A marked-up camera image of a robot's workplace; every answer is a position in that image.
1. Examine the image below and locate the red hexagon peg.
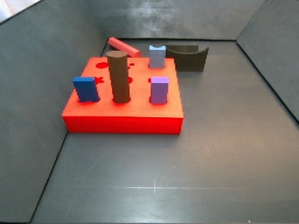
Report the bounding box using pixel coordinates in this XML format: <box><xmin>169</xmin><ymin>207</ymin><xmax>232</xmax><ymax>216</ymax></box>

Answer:
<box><xmin>107</xmin><ymin>37</ymin><xmax>142</xmax><ymax>58</ymax></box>

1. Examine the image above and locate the red peg board block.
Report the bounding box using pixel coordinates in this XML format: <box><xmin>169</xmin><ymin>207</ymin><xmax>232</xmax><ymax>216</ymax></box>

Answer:
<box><xmin>62</xmin><ymin>57</ymin><xmax>184</xmax><ymax>134</ymax></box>

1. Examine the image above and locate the purple square peg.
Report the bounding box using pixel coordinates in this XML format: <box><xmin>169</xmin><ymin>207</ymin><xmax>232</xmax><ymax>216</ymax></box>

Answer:
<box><xmin>152</xmin><ymin>76</ymin><xmax>170</xmax><ymax>104</ymax></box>

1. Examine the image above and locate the blue rectangular peg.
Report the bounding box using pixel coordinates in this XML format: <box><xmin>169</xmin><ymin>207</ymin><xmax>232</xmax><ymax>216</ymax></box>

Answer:
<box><xmin>73</xmin><ymin>77</ymin><xmax>101</xmax><ymax>102</ymax></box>

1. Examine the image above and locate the brown cylinder peg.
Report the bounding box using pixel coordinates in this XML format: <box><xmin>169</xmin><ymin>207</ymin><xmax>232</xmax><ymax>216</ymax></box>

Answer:
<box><xmin>107</xmin><ymin>51</ymin><xmax>131</xmax><ymax>103</ymax></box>

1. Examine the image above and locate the light blue notched peg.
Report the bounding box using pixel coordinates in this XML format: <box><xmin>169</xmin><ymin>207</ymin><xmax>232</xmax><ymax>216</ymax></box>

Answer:
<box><xmin>150</xmin><ymin>45</ymin><xmax>166</xmax><ymax>68</ymax></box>

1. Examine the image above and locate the black curved cradle stand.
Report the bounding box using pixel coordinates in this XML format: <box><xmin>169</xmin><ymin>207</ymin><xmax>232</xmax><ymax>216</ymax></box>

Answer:
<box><xmin>166</xmin><ymin>45</ymin><xmax>210</xmax><ymax>72</ymax></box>

